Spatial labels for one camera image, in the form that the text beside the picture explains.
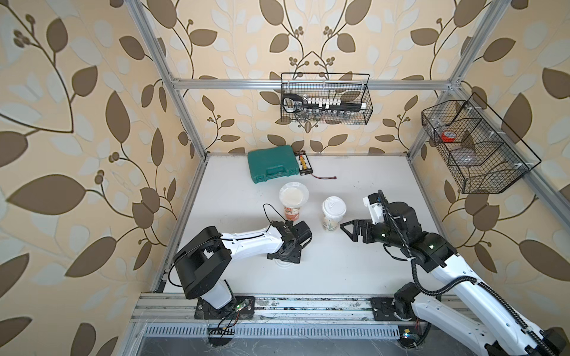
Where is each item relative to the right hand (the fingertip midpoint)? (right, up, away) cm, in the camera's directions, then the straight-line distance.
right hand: (350, 225), depth 73 cm
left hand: (-21, -14, +11) cm, 28 cm away
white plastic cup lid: (-4, +5, +8) cm, 10 cm away
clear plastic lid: (-23, -16, +8) cm, 29 cm away
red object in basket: (+38, +31, +7) cm, 50 cm away
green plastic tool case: (-30, +23, +38) cm, 53 cm away
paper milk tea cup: (-5, +1, +7) cm, 9 cm away
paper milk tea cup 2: (-20, +2, +14) cm, 24 cm away
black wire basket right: (+44, +24, -1) cm, 50 cm away
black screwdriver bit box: (-13, +22, +42) cm, 49 cm away
